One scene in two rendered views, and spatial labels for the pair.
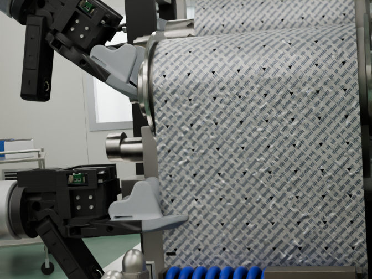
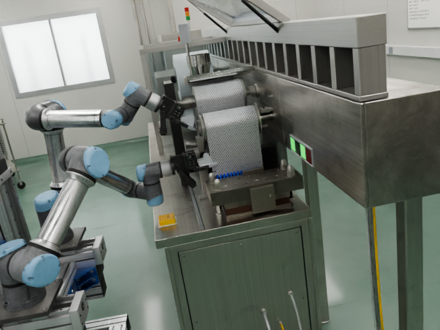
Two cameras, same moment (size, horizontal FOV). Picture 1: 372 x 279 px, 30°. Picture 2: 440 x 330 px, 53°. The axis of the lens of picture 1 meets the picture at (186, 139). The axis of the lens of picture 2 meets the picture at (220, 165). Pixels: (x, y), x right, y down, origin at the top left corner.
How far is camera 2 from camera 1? 1.29 m
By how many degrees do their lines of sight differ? 25
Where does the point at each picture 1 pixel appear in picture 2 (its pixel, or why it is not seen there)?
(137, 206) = (206, 161)
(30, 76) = (163, 128)
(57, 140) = not seen: outside the picture
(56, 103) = not seen: outside the picture
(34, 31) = (163, 115)
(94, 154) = (21, 112)
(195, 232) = (220, 165)
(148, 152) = (199, 145)
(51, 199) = (180, 163)
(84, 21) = (178, 110)
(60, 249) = (184, 176)
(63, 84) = not seen: outside the picture
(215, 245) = (226, 167)
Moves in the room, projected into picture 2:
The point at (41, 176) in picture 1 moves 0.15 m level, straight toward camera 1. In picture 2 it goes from (177, 158) to (196, 163)
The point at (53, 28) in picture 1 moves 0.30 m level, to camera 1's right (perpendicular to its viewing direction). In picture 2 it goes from (169, 114) to (231, 101)
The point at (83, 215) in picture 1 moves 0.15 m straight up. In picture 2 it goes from (192, 166) to (186, 133)
